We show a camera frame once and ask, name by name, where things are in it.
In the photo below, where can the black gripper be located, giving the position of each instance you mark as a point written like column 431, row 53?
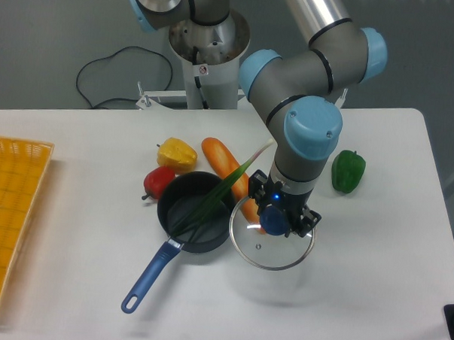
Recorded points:
column 279, row 209

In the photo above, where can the orange baguette bread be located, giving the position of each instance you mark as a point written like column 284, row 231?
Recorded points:
column 223, row 163

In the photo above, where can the green onion stalk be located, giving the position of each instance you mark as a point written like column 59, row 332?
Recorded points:
column 226, row 185

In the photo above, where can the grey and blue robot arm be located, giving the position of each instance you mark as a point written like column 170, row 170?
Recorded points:
column 289, row 94

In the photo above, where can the red bell pepper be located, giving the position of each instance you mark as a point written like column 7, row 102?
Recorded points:
column 157, row 181

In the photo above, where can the white table clamp bracket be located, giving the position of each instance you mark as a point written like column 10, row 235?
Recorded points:
column 173, row 99

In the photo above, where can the green bell pepper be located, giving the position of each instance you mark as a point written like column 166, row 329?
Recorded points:
column 347, row 170

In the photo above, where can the dark pot with blue handle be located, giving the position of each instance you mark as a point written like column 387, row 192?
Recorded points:
column 178, row 199

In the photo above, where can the glass pot lid blue knob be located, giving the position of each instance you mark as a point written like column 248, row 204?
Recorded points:
column 264, row 251

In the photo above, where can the yellow woven basket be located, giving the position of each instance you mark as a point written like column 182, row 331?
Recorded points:
column 23, row 165

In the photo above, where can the yellow bell pepper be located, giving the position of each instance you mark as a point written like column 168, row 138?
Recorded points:
column 177, row 155

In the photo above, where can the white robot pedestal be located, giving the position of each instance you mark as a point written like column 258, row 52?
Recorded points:
column 210, row 60

